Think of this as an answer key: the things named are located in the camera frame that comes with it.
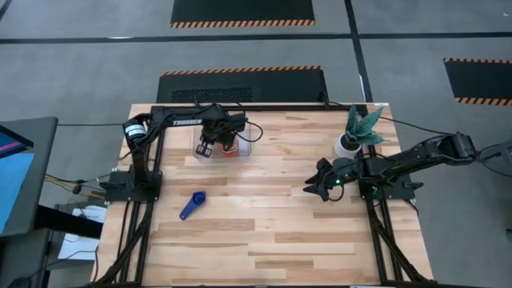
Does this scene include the black aluminium table frame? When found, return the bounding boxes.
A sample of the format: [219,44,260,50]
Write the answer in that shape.
[91,102,435,288]

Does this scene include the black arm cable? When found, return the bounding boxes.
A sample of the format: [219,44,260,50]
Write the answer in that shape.
[377,114,452,136]

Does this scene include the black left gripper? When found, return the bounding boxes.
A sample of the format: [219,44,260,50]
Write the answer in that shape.
[194,106,248,158]

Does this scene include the clear plastic basket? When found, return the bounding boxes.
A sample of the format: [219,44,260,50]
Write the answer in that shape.
[192,121,255,159]

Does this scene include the small dark blue measuring cup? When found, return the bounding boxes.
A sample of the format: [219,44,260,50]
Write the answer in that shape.
[178,190,207,222]

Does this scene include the black desk edge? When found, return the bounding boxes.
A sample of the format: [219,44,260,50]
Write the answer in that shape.
[34,204,104,240]

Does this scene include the dark grey stand foot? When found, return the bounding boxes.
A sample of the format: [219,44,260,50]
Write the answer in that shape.
[475,138,512,171]

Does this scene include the yellow and black wire bundle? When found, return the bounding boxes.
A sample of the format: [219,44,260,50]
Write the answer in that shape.
[44,173,107,200]

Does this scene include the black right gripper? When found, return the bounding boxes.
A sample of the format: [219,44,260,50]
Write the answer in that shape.
[302,157,363,202]

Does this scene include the white plant pot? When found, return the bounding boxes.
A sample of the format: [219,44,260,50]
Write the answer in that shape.
[334,132,363,160]

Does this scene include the black hazard-striped floor mat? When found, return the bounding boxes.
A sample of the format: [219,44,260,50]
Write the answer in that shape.
[170,0,316,29]
[155,66,329,104]
[442,58,512,107]

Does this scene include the artificial green snake plant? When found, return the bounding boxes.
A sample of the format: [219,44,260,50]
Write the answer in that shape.
[346,104,386,147]

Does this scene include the large grey-framed monitor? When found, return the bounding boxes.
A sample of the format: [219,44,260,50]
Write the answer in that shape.
[0,116,59,238]

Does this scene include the red measuring cup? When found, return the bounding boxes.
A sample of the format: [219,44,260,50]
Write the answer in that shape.
[218,138,240,158]

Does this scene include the white paper sheets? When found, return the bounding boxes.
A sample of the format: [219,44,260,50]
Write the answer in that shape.
[58,206,107,261]

